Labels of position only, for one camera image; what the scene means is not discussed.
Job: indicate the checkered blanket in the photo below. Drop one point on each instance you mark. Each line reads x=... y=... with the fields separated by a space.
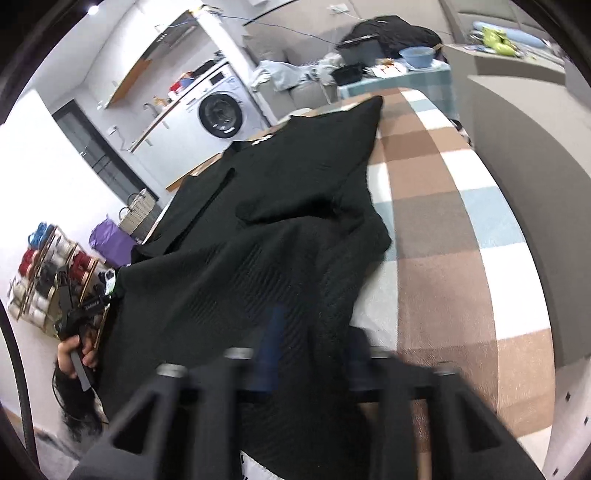
x=438 y=230

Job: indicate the dark door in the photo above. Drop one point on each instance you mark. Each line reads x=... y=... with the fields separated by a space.
x=101 y=152

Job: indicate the black coat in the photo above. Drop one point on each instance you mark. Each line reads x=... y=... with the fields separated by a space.
x=397 y=32

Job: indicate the wooden kitchen counter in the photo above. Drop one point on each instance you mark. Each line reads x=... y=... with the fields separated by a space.
x=157 y=124

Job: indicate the wall shelf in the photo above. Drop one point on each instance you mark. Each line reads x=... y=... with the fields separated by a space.
x=147 y=60

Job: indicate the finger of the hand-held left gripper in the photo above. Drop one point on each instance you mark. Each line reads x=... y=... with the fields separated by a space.
x=107 y=282

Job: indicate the small table with blue cloth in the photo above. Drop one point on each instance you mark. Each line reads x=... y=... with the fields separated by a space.
x=397 y=81

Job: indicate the woven basket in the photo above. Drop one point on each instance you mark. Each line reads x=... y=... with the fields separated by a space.
x=138 y=212

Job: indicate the black tray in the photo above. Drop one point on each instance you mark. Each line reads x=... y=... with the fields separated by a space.
x=347 y=74

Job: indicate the person's left hand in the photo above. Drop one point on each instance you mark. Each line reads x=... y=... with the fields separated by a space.
x=67 y=357

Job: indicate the wooden shoe rack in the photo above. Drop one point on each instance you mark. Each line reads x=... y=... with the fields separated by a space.
x=51 y=277

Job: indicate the beige sofa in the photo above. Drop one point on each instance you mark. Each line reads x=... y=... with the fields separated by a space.
x=295 y=27

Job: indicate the light grey clothes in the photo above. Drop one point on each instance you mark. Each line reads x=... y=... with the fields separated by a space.
x=281 y=74

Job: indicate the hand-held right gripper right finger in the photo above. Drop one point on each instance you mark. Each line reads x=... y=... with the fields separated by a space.
x=358 y=364

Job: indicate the black knit sweater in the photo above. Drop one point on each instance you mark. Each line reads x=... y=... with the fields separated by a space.
x=258 y=207

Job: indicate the white washing machine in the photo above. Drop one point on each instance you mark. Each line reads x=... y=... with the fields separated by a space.
x=221 y=115

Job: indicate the blue bowl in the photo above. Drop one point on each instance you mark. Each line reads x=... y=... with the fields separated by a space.
x=415 y=57

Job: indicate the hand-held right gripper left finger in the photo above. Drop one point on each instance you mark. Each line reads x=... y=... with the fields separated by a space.
x=272 y=350

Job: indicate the person's left forearm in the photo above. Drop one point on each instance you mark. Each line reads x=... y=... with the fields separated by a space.
x=78 y=406

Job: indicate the purple bag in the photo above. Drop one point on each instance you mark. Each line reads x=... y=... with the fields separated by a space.
x=111 y=242

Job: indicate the green toy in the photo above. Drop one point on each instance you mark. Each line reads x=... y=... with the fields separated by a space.
x=496 y=40

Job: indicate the light blue pillow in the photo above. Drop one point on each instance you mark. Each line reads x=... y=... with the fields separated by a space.
x=531 y=38

